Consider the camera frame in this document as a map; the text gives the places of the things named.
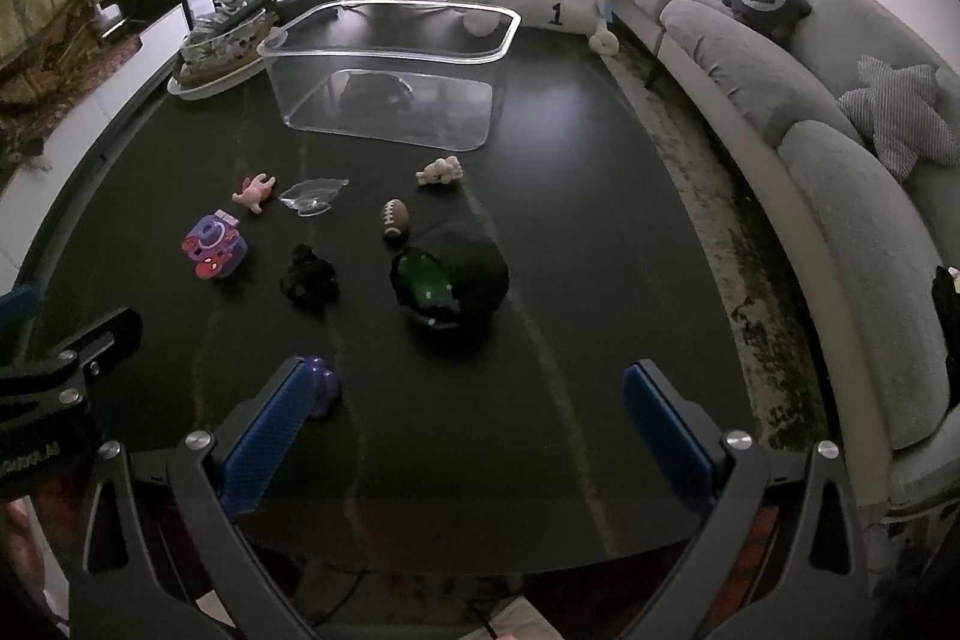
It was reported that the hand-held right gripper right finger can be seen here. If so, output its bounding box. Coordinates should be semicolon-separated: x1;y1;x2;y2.
622;359;875;640

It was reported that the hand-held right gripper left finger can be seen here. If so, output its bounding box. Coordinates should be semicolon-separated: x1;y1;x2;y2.
67;355;331;640

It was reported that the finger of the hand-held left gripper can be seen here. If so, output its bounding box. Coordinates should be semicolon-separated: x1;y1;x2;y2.
0;308;143;425
0;284;40;352

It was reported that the purple toy camera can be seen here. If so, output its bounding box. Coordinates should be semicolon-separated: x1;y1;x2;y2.
180;209;248;281

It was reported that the black and green ball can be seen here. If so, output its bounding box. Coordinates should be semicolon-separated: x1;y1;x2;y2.
390;233;511;330

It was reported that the clear plastic container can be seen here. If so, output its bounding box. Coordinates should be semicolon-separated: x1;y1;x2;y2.
257;0;522;152

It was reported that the black desktop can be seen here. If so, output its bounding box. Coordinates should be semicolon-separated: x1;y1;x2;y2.
15;0;758;573

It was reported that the purple grape toy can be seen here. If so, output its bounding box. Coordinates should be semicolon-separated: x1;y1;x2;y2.
294;355;343;417

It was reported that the mottled dark rug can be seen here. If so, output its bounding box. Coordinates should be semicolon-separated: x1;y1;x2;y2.
611;29;837;461

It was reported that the small clear plastic dish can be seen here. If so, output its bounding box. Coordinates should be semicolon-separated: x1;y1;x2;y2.
280;178;350;219

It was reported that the white plate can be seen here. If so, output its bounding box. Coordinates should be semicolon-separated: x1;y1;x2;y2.
166;61;263;100

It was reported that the grey curved sofa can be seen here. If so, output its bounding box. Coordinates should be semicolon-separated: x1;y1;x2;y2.
604;0;960;513

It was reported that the dark cloth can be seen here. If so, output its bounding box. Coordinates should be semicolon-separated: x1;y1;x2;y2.
930;265;960;341

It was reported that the beige sheep toy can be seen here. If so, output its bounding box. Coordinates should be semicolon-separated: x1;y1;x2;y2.
416;156;463;189

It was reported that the striped star cushion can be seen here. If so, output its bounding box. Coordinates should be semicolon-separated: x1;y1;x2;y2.
838;55;960;182

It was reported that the navy flower cushion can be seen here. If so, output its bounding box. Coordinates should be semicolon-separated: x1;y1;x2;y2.
722;0;812;41

